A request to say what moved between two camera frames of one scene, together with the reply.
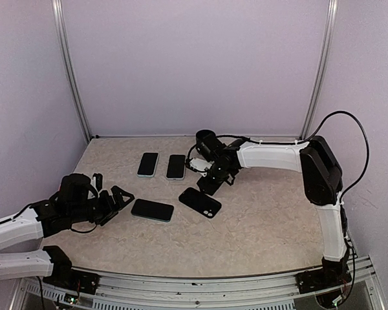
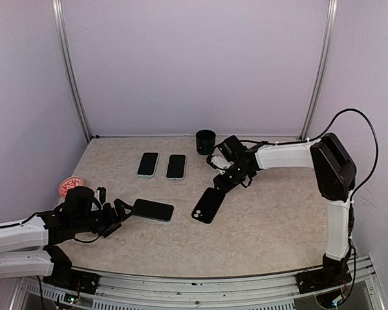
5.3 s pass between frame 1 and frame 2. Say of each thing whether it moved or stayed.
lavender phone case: stayed
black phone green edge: stayed
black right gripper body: moved
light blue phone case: stayed
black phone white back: stayed
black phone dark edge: stayed
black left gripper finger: moved
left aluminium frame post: stayed
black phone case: moved
